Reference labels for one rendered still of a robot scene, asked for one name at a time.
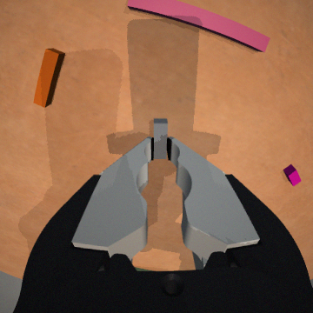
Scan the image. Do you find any magenta rectangular block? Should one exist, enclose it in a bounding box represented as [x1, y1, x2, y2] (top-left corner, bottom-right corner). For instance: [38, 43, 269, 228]
[283, 164, 301, 187]

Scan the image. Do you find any pink rod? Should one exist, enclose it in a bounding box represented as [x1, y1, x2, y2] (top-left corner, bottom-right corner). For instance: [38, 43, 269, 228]
[127, 0, 270, 52]

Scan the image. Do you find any orange rod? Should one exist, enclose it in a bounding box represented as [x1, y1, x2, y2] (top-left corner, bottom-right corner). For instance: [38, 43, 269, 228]
[33, 48, 65, 108]

